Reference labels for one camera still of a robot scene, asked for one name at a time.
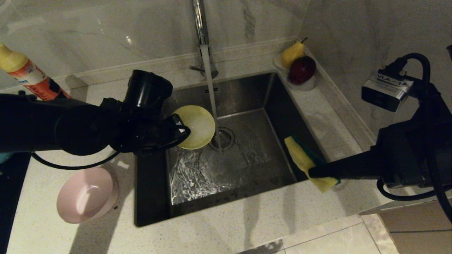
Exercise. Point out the black induction cooktop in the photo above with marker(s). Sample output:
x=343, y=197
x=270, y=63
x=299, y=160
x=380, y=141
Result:
x=10, y=211

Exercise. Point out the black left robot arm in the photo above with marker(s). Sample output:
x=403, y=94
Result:
x=70, y=123

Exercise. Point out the round metal drain strainer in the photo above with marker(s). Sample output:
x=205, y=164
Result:
x=226, y=139

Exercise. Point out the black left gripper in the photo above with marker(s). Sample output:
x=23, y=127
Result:
x=155, y=135

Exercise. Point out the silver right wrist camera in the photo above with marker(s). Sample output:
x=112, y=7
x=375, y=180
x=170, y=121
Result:
x=386, y=90

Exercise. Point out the chrome faucet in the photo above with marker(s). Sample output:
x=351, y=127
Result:
x=199, y=24

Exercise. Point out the small white dish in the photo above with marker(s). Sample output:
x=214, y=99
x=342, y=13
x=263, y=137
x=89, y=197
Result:
x=304, y=87

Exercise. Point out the pink plastic bowl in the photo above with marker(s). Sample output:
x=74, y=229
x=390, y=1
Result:
x=86, y=194

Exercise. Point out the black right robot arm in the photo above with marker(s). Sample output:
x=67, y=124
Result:
x=450, y=53

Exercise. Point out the green yellow sponge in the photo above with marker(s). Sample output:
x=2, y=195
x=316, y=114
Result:
x=300, y=155

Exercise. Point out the orange detergent bottle yellow cap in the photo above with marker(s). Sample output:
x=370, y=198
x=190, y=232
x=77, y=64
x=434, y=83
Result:
x=28, y=76

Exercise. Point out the yellow pear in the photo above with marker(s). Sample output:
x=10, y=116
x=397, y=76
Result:
x=291, y=54

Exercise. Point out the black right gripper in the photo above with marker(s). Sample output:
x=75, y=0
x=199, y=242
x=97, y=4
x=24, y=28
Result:
x=413, y=151

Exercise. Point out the stainless steel sink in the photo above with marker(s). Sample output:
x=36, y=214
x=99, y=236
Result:
x=265, y=158

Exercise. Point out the running water stream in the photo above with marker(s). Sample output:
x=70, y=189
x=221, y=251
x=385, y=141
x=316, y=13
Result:
x=211, y=91

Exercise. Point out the dark red apple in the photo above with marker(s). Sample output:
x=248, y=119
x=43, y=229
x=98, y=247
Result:
x=301, y=70

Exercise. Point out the yellow plastic bowl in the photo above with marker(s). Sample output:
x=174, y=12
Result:
x=197, y=127

